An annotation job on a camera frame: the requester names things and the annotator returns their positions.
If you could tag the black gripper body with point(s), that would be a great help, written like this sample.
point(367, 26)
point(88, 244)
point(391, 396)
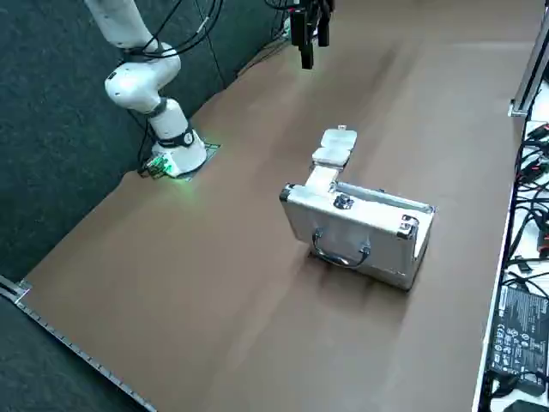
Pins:
point(315, 3)

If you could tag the black plug with red light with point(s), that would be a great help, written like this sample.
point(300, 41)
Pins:
point(538, 169)
point(544, 240)

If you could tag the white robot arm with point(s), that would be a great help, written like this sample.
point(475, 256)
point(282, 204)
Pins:
point(128, 86)

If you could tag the aluminium table edge rail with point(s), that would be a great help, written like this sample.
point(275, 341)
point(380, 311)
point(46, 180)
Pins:
point(86, 354)

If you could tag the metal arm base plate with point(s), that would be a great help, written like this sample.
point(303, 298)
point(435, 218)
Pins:
point(211, 149)

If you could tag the white plastic medicine box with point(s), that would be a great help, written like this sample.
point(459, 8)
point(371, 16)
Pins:
point(339, 141)

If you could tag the silver post bracket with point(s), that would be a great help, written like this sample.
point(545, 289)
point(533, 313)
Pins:
point(518, 110)

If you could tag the green base connector block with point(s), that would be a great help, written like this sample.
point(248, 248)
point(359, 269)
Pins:
point(156, 166)

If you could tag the black labelled power adapter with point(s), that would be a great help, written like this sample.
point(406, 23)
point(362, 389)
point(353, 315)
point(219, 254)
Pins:
point(519, 335)

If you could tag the aluminium medical kit case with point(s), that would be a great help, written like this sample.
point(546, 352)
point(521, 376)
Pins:
point(343, 232)

